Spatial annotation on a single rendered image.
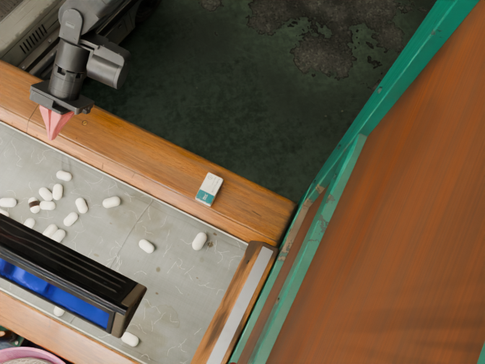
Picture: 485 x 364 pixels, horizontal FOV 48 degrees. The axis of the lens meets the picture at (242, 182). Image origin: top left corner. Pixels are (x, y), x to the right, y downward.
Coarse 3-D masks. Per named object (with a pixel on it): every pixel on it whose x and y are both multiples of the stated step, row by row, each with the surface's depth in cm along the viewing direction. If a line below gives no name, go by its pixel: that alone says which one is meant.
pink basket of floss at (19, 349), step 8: (0, 352) 101; (8, 352) 102; (16, 352) 103; (24, 352) 103; (32, 352) 103; (40, 352) 101; (48, 352) 102; (0, 360) 104; (48, 360) 105; (56, 360) 101
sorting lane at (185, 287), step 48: (0, 144) 114; (0, 192) 111; (96, 192) 112; (96, 240) 110; (192, 240) 111; (240, 240) 111; (0, 288) 106; (192, 288) 108; (96, 336) 105; (144, 336) 106; (192, 336) 106
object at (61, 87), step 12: (60, 72) 97; (72, 72) 97; (84, 72) 100; (36, 84) 100; (48, 84) 102; (60, 84) 98; (72, 84) 98; (48, 96) 98; (60, 96) 98; (72, 96) 99; (84, 96) 104; (72, 108) 98
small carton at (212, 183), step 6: (210, 174) 110; (204, 180) 110; (210, 180) 110; (216, 180) 110; (222, 180) 110; (204, 186) 109; (210, 186) 109; (216, 186) 109; (198, 192) 109; (204, 192) 109; (210, 192) 109; (216, 192) 109; (198, 198) 109; (204, 198) 109; (210, 198) 109; (210, 204) 109
